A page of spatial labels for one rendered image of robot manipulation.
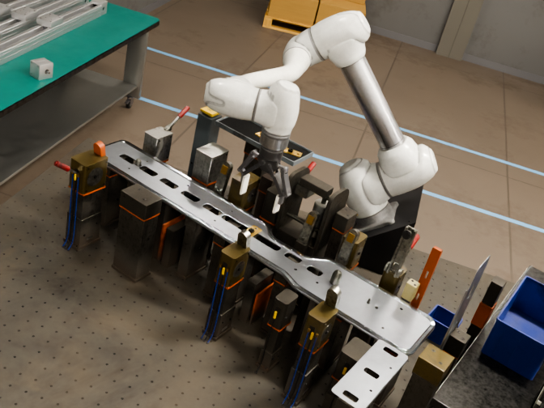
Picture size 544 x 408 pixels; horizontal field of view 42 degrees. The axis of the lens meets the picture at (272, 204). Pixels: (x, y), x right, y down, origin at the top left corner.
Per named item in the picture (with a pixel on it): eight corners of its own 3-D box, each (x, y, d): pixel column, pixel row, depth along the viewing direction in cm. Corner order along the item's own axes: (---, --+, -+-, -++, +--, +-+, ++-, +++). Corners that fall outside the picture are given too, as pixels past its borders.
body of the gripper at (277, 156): (290, 147, 221) (283, 172, 226) (269, 137, 225) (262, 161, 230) (277, 154, 216) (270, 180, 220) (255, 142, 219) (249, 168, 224)
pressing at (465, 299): (434, 359, 203) (477, 266, 186) (448, 340, 212) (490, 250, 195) (435, 359, 203) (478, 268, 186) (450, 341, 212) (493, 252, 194)
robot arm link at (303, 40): (274, 51, 254) (308, 34, 249) (280, 36, 269) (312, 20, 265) (291, 82, 259) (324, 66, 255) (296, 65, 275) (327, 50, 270)
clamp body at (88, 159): (56, 244, 258) (62, 159, 239) (85, 231, 269) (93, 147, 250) (72, 255, 255) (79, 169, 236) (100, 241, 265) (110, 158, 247)
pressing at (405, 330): (78, 155, 258) (79, 151, 257) (123, 139, 275) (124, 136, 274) (408, 359, 203) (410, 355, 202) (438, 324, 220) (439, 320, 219)
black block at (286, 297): (248, 370, 226) (268, 300, 211) (266, 355, 233) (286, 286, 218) (261, 379, 224) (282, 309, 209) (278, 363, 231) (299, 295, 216)
